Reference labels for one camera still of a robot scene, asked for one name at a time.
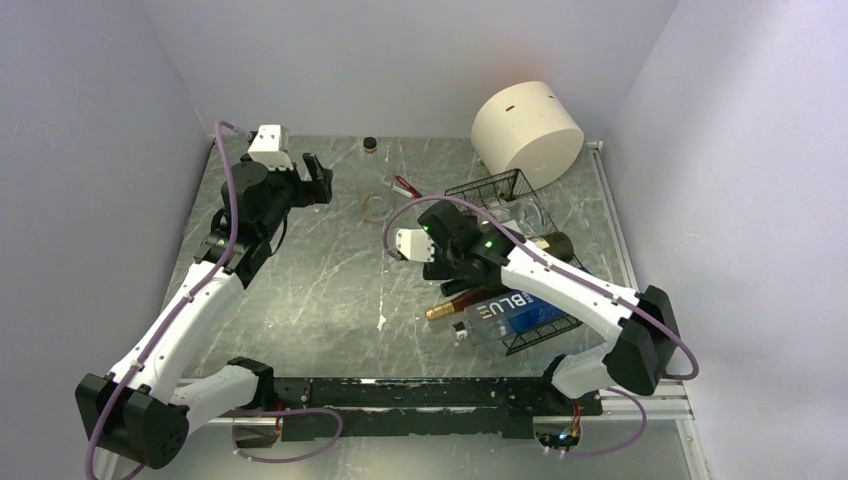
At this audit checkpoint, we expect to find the cream cylindrical appliance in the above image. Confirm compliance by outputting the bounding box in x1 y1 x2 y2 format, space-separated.
471 81 585 190

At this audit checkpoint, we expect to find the black wire wine rack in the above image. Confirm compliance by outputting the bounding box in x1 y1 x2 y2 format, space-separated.
445 169 585 356

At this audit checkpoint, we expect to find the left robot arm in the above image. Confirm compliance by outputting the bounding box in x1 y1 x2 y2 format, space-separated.
75 153 333 469

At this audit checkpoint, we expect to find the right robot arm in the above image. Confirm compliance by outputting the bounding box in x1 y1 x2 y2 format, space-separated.
417 196 680 414

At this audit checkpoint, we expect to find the black capped clear bottle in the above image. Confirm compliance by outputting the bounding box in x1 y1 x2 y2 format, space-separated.
359 136 394 222

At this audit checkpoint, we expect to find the blue labelled clear bottle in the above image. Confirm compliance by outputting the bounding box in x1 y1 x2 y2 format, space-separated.
452 289 567 346

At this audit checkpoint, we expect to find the white marker pen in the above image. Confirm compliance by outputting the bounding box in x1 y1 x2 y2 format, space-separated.
390 185 414 199

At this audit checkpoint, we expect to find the red utility knife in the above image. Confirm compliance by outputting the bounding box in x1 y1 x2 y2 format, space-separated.
394 175 422 199

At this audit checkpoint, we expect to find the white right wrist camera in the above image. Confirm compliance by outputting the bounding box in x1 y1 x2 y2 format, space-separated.
395 228 436 263

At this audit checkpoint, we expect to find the dark wine bottle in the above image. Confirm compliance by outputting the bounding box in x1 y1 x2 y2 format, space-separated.
440 232 575 297

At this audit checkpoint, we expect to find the gold capped amber wine bottle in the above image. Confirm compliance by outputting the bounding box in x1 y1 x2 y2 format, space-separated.
425 286 511 321

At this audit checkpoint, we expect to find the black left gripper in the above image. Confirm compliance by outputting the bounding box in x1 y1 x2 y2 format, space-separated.
260 152 333 237

